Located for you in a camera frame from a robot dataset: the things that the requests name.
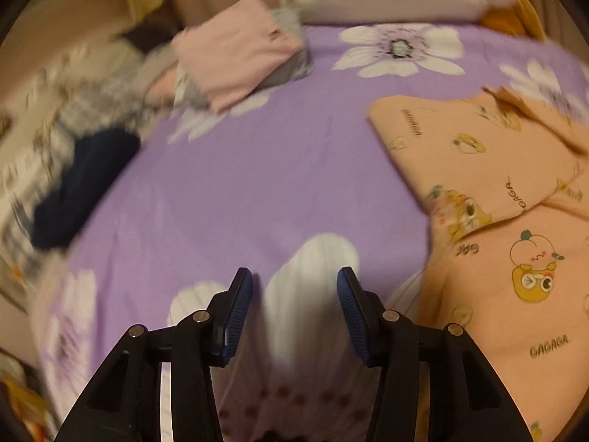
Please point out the colourful printed cloth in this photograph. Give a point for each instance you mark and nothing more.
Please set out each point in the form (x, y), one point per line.
(23, 400)

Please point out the plaid cloth pile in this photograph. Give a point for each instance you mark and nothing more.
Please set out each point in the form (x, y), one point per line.
(83, 101)

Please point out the folded pink cloth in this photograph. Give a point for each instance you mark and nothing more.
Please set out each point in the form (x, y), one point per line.
(230, 50)

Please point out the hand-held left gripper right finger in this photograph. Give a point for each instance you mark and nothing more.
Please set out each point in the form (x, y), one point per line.
(352, 317)

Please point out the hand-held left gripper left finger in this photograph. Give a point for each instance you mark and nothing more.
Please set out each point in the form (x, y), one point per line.
(237, 313)

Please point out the dark navy cloth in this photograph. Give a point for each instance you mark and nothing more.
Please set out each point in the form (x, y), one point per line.
(78, 184)

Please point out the orange cartoon print garment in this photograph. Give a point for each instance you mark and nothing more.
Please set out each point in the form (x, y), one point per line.
(460, 170)

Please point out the purple floral bed sheet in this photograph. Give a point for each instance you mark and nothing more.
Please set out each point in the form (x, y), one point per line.
(253, 170)

